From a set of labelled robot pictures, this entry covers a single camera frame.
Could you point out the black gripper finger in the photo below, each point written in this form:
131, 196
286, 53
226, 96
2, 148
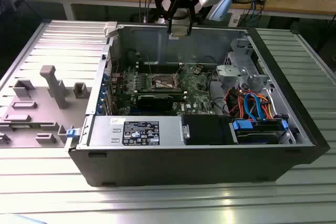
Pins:
190, 22
174, 9

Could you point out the silver green CPU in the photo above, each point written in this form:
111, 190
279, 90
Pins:
179, 32

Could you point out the RAM slot white latches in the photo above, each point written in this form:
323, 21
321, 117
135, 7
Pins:
160, 69
160, 63

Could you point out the thin metal locking lever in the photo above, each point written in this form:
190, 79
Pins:
149, 67

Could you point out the CPU socket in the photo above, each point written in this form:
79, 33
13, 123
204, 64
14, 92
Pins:
162, 82

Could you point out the coin cell battery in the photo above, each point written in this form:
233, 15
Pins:
197, 71

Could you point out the silver metal drive cage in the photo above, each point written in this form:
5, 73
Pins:
231, 72

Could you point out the green motherboard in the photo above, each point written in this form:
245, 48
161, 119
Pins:
199, 95

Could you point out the black graphics card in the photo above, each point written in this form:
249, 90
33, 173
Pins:
155, 103

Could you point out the hard disk in blue carrier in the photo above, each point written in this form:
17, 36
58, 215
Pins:
242, 125

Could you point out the silver power supply unit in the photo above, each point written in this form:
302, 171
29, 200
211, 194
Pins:
105, 132

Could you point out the black PC case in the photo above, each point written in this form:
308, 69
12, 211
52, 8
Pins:
183, 166

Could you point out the blue plastic case latch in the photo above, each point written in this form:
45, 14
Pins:
71, 133

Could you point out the grey parts rack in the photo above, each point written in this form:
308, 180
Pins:
44, 119

